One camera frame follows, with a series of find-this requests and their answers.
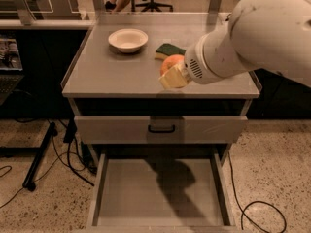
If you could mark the green yellow sponge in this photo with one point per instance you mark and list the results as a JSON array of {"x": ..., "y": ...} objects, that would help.
[{"x": 166, "y": 50}]

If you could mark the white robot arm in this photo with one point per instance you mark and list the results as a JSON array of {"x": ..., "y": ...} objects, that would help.
[{"x": 274, "y": 35}]

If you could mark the laptop keyboard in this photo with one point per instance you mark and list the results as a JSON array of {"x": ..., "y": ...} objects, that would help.
[{"x": 7, "y": 84}]

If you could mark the open middle drawer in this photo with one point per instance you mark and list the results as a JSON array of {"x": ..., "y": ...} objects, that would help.
[{"x": 160, "y": 195}]

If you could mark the closed top drawer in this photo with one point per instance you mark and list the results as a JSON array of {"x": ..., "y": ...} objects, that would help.
[{"x": 134, "y": 129}]

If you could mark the black desk leg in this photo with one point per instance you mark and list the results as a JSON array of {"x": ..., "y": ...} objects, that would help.
[{"x": 29, "y": 182}]

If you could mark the grey cabinet with counter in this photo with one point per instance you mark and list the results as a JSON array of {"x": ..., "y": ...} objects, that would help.
[{"x": 106, "y": 82}]

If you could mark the orange fruit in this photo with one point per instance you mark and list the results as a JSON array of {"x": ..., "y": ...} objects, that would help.
[{"x": 171, "y": 61}]

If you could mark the white bowl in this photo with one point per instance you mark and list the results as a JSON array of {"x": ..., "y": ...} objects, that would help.
[{"x": 128, "y": 40}]

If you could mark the black drawer handle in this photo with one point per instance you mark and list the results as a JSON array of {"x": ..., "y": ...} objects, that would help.
[{"x": 162, "y": 130}]

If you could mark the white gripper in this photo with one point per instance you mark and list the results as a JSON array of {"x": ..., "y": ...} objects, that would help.
[{"x": 193, "y": 64}]

